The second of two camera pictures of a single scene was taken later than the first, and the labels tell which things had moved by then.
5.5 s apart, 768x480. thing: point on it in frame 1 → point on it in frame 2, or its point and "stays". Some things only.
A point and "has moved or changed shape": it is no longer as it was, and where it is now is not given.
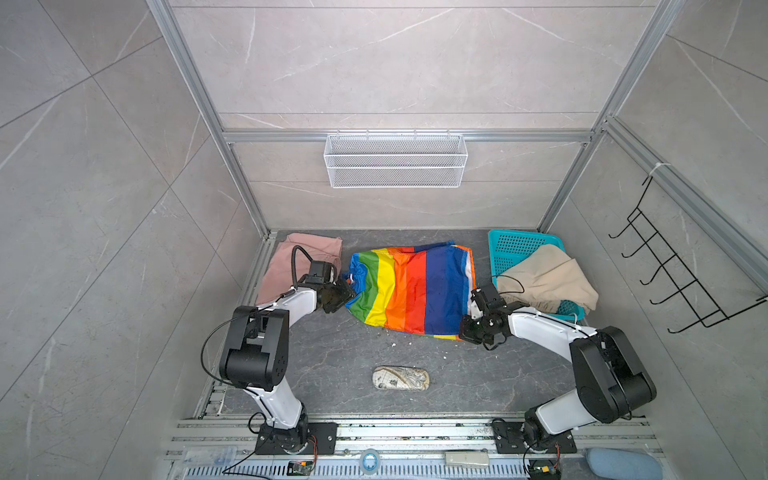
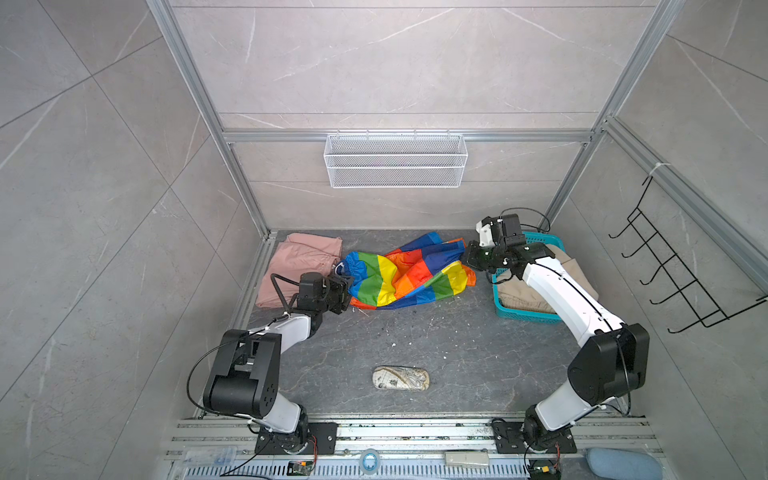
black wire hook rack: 686,282 stays
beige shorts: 545,278 stays
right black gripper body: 477,329 → 484,258
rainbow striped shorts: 419,290 has moved or changed shape
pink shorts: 277,275 stays
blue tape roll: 369,461 stays
